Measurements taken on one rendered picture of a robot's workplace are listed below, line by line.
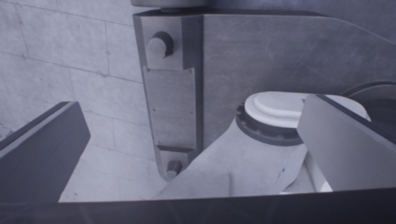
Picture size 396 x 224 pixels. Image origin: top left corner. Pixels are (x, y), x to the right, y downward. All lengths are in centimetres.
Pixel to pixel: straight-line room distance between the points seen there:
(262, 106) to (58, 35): 71
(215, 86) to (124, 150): 61
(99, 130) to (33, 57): 36
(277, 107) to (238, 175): 14
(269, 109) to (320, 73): 19
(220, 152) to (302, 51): 28
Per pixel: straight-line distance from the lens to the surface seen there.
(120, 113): 86
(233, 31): 45
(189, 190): 24
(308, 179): 51
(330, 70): 52
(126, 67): 74
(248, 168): 30
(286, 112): 36
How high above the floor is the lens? 62
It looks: 57 degrees down
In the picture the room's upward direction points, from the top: 163 degrees counter-clockwise
